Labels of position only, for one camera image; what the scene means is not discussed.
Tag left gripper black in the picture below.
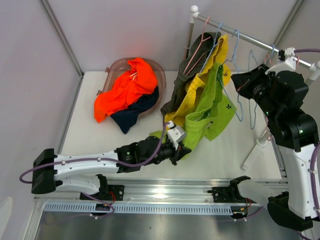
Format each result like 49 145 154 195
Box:
141 138 191 166

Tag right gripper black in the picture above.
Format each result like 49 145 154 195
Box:
232 64 282 121

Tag lime green shorts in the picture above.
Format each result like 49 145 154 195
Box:
149 62 238 161

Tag navy blue shorts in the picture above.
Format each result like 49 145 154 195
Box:
110 86 159 134

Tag blue hanger yellow shorts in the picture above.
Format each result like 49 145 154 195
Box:
199 21 224 74

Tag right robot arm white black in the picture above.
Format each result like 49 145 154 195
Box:
228 64 320 232

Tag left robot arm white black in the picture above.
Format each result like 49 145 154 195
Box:
31 136 192 200

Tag pink hanger olive shorts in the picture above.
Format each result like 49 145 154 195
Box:
183 16 211 76

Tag olive grey shorts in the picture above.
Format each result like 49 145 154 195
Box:
160 31 222 116

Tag white metal clothes rack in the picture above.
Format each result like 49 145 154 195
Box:
186 0 320 171

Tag pink translucent plastic basin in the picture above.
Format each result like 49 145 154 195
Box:
93 57 167 123

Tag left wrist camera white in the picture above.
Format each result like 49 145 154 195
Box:
166 120 187 150

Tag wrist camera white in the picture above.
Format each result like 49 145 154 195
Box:
264 47 297 75
166 120 187 150

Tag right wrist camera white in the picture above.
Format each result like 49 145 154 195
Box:
264 47 297 75

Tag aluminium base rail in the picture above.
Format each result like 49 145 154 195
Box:
33 178 288 216

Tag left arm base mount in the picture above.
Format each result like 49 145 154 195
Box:
90 183 125 202

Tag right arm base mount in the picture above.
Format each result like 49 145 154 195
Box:
207 186 243 203

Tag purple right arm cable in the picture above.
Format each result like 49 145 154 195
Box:
293 47 320 240

